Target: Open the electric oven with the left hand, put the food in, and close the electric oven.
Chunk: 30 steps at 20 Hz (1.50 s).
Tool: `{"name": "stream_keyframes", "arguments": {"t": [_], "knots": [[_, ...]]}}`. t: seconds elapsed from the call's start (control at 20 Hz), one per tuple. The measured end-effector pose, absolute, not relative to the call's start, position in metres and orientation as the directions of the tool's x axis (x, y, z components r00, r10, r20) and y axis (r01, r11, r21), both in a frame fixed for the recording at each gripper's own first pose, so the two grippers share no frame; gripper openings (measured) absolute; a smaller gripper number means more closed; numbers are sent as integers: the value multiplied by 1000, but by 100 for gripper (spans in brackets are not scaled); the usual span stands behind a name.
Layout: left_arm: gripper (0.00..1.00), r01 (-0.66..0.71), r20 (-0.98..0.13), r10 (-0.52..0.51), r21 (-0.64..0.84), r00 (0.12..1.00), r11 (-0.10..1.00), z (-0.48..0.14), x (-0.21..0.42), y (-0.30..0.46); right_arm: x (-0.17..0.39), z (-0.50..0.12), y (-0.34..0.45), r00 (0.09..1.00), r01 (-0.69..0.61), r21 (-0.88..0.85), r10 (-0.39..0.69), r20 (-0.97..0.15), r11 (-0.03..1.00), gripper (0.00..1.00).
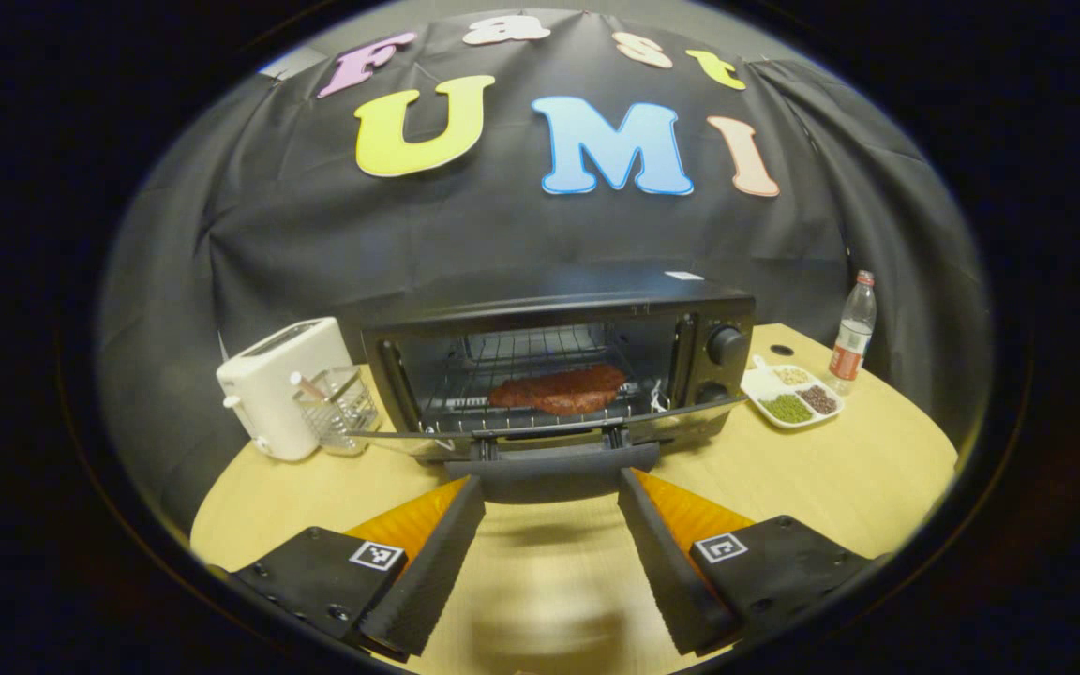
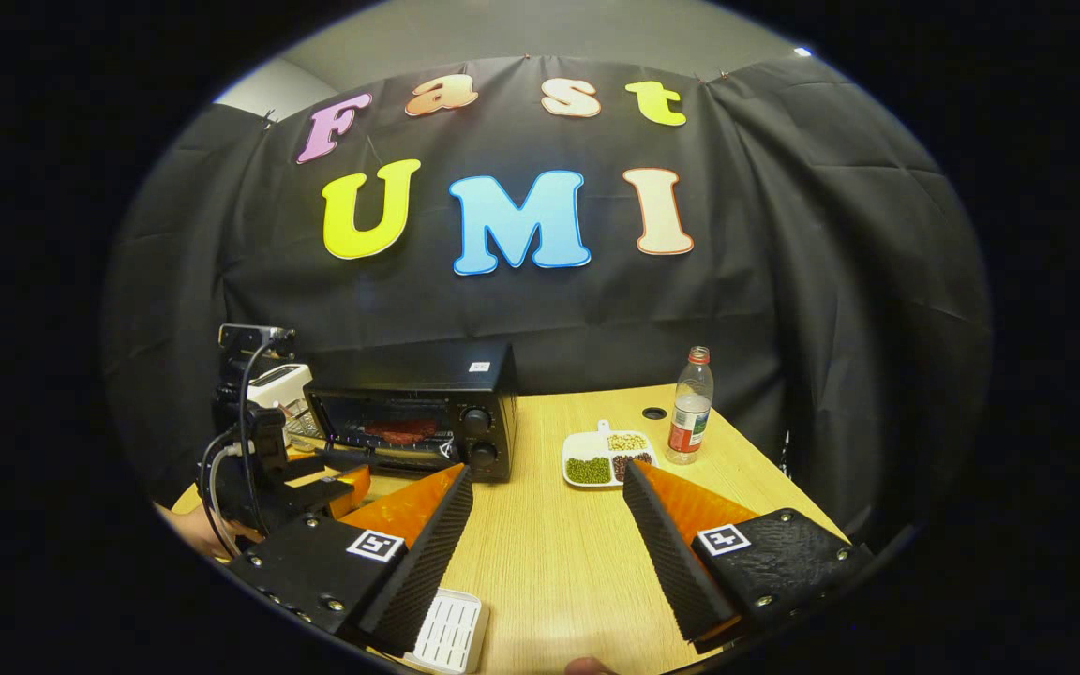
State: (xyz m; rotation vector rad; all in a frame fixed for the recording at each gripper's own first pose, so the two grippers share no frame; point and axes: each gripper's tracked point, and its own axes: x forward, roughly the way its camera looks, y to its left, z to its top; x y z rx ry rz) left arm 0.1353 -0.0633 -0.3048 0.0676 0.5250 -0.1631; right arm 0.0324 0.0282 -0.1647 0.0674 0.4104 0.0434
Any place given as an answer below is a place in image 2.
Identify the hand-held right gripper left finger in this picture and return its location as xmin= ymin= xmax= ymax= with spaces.
xmin=226 ymin=464 xmax=475 ymax=657

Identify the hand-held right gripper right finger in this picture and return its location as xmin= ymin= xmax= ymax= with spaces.
xmin=622 ymin=459 xmax=878 ymax=648

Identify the red meat slice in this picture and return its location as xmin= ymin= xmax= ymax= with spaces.
xmin=367 ymin=419 xmax=440 ymax=447

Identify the black electric oven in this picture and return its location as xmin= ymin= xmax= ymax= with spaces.
xmin=304 ymin=339 xmax=520 ymax=484

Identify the white ridged tray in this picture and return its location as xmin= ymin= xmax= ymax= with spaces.
xmin=404 ymin=588 xmax=490 ymax=674

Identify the white divided dish of beans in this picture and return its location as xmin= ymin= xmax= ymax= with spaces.
xmin=562 ymin=420 xmax=659 ymax=488

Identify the clear plastic water bottle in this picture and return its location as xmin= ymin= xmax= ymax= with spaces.
xmin=667 ymin=346 xmax=715 ymax=466

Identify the black backdrop cloth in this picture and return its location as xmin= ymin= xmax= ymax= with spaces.
xmin=104 ymin=56 xmax=991 ymax=554

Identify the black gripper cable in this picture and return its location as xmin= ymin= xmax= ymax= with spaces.
xmin=198 ymin=337 xmax=271 ymax=547

